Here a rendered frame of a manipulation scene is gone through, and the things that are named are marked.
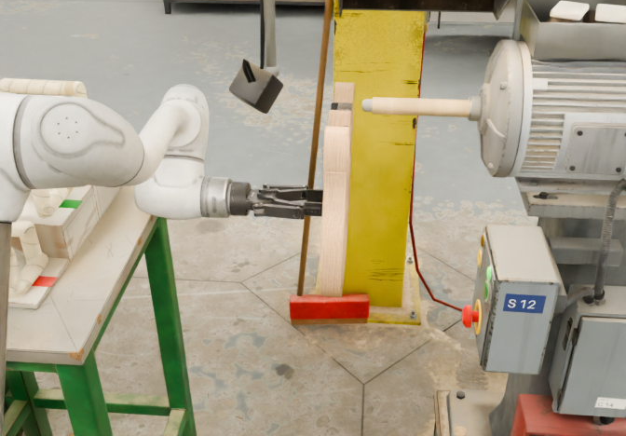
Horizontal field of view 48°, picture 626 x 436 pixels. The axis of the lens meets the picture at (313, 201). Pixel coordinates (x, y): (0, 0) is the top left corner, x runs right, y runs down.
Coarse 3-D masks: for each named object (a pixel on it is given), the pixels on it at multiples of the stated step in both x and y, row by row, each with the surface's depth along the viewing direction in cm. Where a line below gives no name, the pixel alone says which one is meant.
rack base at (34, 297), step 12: (24, 264) 142; (48, 264) 142; (60, 264) 142; (48, 276) 139; (60, 276) 140; (36, 288) 136; (48, 288) 136; (12, 300) 132; (24, 300) 132; (36, 300) 132
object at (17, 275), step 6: (12, 258) 129; (12, 264) 129; (18, 264) 131; (12, 270) 130; (18, 270) 131; (12, 276) 130; (18, 276) 131; (12, 282) 131; (18, 282) 132; (12, 288) 131; (12, 294) 132; (18, 294) 133; (24, 294) 134
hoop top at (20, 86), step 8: (0, 80) 156; (8, 80) 155; (16, 80) 155; (24, 80) 155; (32, 80) 155; (40, 80) 155; (48, 80) 155; (56, 80) 155; (0, 88) 155; (8, 88) 155; (16, 88) 155; (24, 88) 155; (32, 88) 154; (40, 88) 154; (48, 88) 154; (56, 88) 154; (64, 88) 153; (72, 88) 153; (80, 88) 153
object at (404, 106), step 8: (376, 104) 131; (384, 104) 131; (392, 104) 131; (400, 104) 131; (408, 104) 131; (416, 104) 130; (424, 104) 130; (432, 104) 130; (440, 104) 130; (448, 104) 130; (456, 104) 130; (464, 104) 130; (376, 112) 132; (384, 112) 132; (392, 112) 131; (400, 112) 131; (408, 112) 131; (416, 112) 131; (424, 112) 131; (432, 112) 131; (440, 112) 130; (448, 112) 130; (456, 112) 130; (464, 112) 130
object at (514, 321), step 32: (512, 256) 113; (544, 256) 113; (480, 288) 122; (512, 288) 109; (544, 288) 108; (480, 320) 120; (512, 320) 112; (544, 320) 112; (480, 352) 119; (512, 352) 116; (544, 352) 115
